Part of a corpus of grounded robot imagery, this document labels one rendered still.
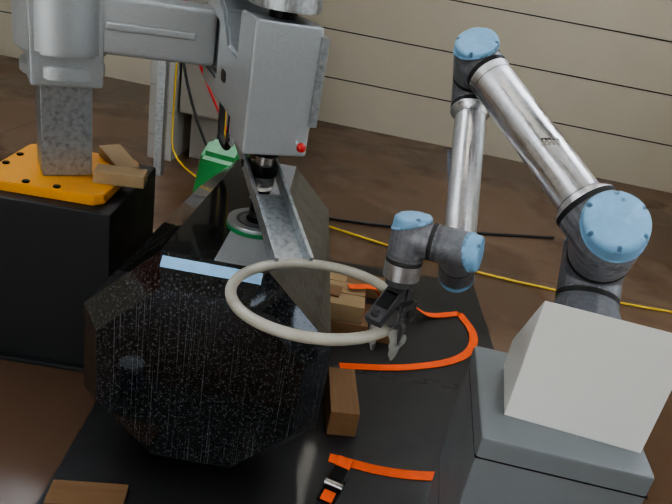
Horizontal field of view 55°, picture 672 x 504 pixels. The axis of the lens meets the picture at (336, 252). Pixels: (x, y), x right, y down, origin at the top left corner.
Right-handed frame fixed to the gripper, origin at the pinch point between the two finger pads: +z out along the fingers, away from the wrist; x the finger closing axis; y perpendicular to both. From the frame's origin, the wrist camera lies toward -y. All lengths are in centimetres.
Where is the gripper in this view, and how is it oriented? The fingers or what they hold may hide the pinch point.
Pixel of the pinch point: (380, 351)
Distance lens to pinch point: 165.0
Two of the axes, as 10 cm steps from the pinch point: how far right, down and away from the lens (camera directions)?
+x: -7.6, -3.4, 5.5
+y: 6.3, -1.9, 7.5
